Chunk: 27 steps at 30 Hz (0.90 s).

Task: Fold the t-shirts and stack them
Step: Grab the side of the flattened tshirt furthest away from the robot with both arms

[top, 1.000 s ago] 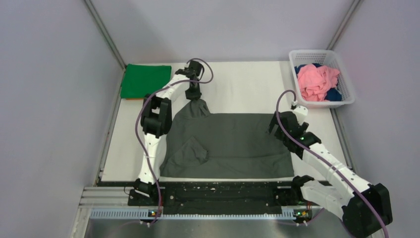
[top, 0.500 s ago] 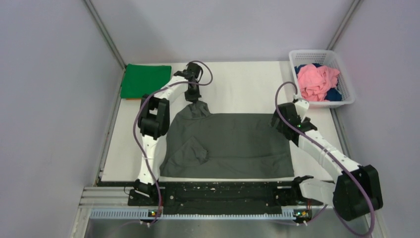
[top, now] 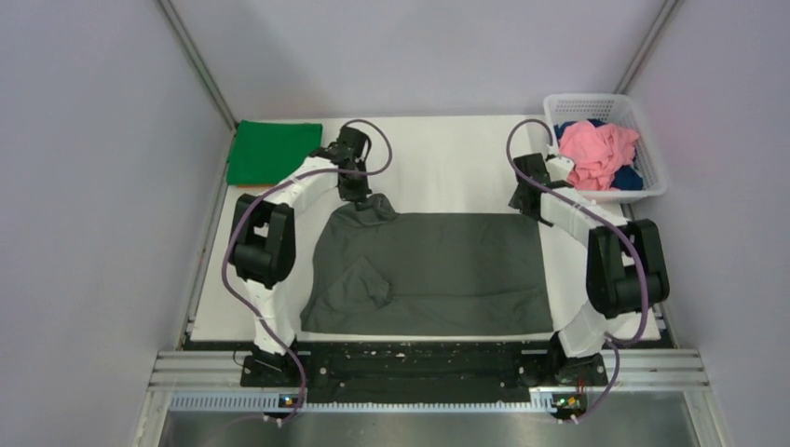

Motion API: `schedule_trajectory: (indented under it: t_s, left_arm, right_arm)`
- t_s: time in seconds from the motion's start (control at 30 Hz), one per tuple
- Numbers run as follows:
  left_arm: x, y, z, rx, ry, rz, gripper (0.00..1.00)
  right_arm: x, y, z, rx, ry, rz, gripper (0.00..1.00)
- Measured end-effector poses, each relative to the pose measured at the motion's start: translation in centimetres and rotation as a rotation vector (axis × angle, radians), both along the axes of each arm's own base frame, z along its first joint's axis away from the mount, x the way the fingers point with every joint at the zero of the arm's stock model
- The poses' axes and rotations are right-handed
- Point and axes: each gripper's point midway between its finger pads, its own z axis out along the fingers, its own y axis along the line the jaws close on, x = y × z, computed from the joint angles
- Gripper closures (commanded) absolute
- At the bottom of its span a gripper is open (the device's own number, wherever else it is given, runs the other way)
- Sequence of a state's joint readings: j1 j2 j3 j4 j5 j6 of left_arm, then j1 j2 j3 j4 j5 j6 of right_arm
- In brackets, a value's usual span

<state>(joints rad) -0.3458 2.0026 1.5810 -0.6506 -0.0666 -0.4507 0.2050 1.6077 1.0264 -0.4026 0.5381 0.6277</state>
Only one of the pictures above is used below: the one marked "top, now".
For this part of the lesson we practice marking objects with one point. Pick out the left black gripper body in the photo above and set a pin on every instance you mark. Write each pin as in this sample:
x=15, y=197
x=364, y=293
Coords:
x=356, y=188

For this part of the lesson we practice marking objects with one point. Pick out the pink t-shirt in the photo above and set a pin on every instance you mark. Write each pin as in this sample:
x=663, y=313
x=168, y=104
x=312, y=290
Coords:
x=595, y=154

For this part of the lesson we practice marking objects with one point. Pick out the white slotted cable duct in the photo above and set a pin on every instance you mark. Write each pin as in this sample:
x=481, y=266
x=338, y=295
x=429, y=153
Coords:
x=282, y=403

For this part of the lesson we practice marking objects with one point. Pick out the aluminium frame rail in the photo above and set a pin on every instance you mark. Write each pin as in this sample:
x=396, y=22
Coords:
x=498, y=363

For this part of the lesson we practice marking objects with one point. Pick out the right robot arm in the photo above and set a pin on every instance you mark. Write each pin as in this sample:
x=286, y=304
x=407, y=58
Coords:
x=625, y=267

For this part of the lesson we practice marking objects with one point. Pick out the left corner metal post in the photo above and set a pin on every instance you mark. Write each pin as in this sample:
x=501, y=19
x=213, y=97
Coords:
x=200, y=68

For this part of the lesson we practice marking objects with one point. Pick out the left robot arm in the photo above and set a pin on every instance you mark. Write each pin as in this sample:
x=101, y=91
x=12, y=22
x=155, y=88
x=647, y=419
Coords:
x=262, y=245

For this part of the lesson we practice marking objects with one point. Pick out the folded green t-shirt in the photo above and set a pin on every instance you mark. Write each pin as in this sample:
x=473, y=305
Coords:
x=267, y=153

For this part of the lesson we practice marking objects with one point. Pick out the dark grey t-shirt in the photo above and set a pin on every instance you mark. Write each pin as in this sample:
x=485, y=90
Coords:
x=377, y=271

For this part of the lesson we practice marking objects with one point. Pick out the white plastic basket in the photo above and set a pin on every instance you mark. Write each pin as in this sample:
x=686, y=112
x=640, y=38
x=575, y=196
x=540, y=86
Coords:
x=609, y=142

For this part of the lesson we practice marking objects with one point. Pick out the corner metal post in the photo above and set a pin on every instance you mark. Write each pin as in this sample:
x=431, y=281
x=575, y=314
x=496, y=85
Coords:
x=200, y=68
x=667, y=12

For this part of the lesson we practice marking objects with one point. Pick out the right corner metal post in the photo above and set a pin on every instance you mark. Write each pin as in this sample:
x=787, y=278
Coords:
x=667, y=12

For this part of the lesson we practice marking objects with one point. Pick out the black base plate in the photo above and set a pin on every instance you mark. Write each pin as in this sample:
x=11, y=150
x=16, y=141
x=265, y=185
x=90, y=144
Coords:
x=431, y=391

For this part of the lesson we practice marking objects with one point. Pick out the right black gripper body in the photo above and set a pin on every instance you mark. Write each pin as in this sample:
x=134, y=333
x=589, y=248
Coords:
x=517, y=203

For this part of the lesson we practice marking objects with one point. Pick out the dark blue t-shirt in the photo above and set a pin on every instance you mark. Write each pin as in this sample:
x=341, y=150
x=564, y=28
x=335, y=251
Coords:
x=626, y=179

